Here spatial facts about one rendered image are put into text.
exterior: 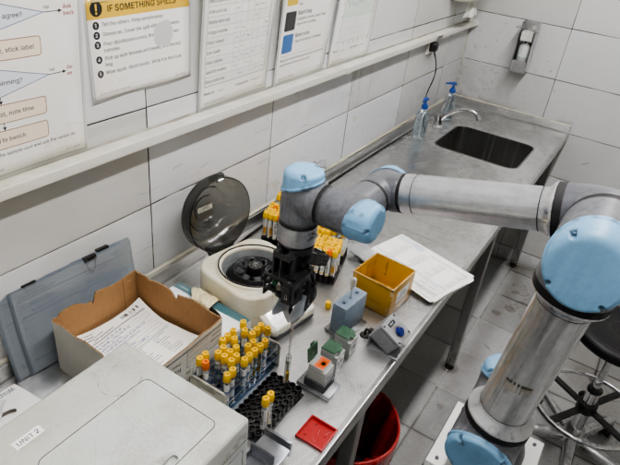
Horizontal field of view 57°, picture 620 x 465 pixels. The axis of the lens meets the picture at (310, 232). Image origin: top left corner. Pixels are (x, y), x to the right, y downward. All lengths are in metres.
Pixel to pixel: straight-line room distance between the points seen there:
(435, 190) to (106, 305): 0.83
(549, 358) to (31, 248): 1.02
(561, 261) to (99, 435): 0.68
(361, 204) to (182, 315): 0.62
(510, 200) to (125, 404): 0.69
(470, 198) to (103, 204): 0.83
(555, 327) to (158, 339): 0.88
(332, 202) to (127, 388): 0.45
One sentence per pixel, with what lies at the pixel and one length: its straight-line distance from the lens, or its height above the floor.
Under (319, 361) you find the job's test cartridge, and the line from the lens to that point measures 1.34.
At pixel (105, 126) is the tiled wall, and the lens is 1.34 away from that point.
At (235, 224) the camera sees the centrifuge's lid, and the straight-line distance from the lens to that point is 1.67.
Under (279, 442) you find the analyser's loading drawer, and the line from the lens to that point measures 1.22.
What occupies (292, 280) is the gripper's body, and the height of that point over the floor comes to 1.23.
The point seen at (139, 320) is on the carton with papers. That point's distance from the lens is 1.45.
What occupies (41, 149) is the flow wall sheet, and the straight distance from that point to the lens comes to 1.25.
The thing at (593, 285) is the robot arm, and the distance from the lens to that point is 0.83.
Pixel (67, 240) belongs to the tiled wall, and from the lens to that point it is 1.38.
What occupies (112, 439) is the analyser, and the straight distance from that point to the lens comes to 0.91.
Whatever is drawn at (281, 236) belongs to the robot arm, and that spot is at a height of 1.32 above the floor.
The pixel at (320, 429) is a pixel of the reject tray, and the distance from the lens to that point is 1.30.
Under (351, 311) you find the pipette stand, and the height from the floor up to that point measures 0.95.
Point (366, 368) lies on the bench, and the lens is 1.45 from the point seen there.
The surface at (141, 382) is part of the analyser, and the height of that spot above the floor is 1.17.
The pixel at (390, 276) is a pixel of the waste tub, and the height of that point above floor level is 0.92.
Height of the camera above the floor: 1.88
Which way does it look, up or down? 31 degrees down
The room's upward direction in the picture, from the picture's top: 7 degrees clockwise
